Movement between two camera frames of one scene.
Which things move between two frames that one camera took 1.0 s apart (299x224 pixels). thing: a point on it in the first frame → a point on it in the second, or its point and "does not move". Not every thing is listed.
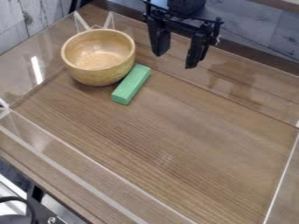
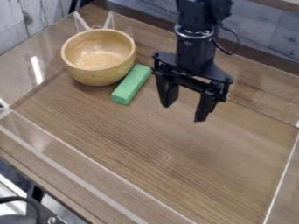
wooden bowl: x=98 y=56 does not move
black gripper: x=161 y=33 → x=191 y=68
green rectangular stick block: x=132 y=84 does not move
